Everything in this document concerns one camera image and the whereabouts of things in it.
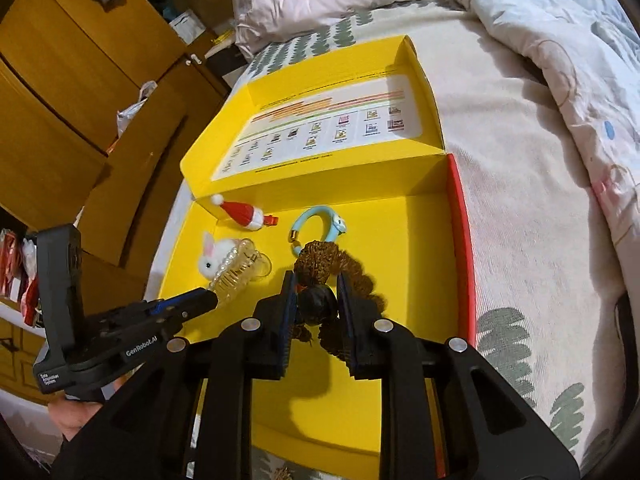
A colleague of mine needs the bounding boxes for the wooden wardrobe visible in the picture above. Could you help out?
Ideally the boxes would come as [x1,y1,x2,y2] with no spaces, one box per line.
[0,0,236,403]

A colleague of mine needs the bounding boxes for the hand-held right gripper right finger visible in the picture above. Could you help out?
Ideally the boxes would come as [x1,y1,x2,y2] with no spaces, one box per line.
[336,274,576,480]

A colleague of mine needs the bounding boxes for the yellow cardboard box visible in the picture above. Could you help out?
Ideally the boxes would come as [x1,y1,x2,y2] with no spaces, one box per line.
[145,35,477,480]

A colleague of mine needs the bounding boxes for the person's left hand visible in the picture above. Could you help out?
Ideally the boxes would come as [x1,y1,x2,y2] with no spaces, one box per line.
[47,379,127,442]

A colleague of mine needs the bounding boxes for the red and white packets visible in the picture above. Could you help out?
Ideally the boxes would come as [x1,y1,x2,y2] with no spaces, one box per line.
[0,227,42,322]

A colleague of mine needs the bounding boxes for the white plush bunny clip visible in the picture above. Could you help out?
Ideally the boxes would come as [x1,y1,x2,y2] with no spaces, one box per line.
[199,231,237,279]

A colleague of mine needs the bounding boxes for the black bead bracelet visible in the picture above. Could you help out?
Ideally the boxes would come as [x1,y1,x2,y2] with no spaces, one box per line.
[295,282,342,329]

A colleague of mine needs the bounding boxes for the clear plastic hair claw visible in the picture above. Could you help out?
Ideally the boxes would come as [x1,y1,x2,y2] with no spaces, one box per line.
[215,239,274,302]

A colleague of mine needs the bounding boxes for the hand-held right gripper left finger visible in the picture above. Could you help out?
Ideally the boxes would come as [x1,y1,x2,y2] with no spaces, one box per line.
[65,270,301,480]

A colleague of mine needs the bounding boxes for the red santa hat clip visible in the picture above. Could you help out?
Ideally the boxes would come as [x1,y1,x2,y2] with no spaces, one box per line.
[210,192,279,232]

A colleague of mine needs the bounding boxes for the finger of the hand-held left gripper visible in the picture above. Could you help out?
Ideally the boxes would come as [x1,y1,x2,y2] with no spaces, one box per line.
[144,287,221,320]
[165,305,217,334]

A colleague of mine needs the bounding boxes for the light blue bracelet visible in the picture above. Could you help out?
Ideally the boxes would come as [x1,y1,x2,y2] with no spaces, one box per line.
[288,206,349,257]

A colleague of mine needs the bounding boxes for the white plastic bag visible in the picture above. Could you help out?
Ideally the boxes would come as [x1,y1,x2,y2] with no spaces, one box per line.
[115,85,157,137]

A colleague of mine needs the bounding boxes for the white and blue box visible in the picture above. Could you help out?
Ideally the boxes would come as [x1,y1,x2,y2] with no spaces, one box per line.
[170,10,207,44]

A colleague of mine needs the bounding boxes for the brown knobbly seed bracelet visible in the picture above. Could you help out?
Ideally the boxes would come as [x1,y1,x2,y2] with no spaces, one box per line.
[294,239,387,362]

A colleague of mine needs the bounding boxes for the light blue printed quilt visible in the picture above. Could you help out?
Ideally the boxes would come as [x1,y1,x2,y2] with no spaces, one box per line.
[425,0,640,223]

